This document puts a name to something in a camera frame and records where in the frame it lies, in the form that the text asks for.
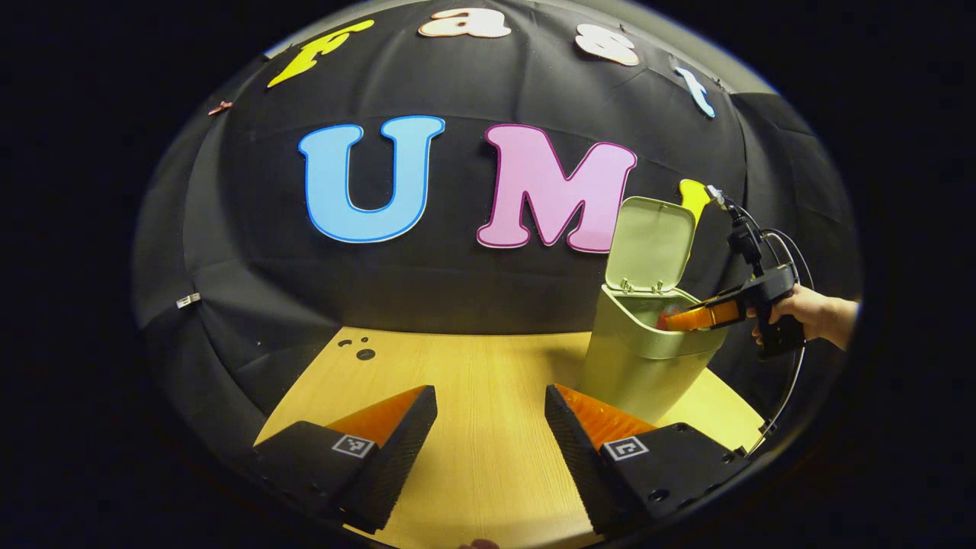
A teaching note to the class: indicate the wooden desktop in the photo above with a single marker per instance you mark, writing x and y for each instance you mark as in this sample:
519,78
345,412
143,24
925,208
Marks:
488,427

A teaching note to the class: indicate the small copper clip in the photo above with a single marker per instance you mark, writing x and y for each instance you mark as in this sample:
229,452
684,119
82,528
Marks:
220,108

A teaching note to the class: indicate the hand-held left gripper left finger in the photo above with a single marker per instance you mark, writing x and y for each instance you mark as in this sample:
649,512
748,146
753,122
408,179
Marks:
389,465

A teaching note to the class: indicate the green desktop garbage bin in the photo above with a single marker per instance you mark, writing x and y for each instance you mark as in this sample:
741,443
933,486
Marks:
640,374

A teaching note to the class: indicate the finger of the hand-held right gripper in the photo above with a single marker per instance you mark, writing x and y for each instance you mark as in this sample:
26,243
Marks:
713,314

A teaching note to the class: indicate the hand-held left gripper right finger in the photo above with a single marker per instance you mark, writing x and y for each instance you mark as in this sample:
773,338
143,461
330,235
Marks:
579,465

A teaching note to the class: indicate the small silver clip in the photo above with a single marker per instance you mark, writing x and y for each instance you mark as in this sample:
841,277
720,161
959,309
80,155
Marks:
188,300

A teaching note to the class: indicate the red pop can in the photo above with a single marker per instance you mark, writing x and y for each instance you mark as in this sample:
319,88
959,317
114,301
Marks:
665,315

